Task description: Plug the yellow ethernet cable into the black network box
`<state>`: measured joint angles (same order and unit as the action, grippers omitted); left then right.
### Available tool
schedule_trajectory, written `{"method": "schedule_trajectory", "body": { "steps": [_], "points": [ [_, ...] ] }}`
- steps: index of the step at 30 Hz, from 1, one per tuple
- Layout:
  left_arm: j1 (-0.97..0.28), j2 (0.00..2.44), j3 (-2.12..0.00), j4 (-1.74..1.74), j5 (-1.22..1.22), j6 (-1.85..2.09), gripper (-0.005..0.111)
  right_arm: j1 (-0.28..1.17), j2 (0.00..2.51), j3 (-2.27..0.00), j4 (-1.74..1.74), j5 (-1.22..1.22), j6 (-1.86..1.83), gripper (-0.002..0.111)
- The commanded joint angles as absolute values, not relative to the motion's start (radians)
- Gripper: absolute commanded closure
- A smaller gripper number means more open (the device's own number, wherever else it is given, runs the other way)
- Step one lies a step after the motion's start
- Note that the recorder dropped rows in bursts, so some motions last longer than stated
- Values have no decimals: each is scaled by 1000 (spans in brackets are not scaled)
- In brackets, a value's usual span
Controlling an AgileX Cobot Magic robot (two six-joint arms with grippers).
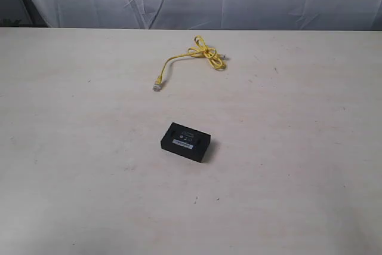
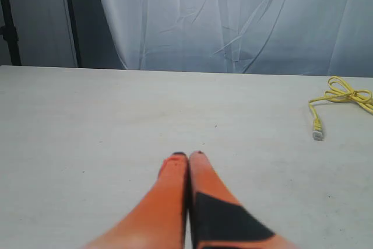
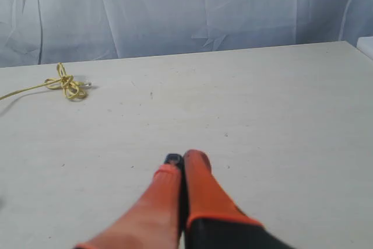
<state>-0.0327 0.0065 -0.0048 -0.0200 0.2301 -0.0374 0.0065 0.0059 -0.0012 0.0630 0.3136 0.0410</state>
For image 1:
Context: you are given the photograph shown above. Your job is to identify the green plant leaves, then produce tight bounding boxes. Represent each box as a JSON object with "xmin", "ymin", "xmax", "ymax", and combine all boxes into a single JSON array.
[{"xmin": 0, "ymin": 19, "xmax": 21, "ymax": 27}]

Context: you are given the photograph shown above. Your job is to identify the yellow ethernet cable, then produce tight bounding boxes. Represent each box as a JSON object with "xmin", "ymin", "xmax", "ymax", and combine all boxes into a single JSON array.
[{"xmin": 150, "ymin": 36, "xmax": 230, "ymax": 92}]

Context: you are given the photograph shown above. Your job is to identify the small black network box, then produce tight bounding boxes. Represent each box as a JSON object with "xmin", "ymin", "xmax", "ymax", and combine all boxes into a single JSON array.
[{"xmin": 161, "ymin": 122, "xmax": 211, "ymax": 163}]

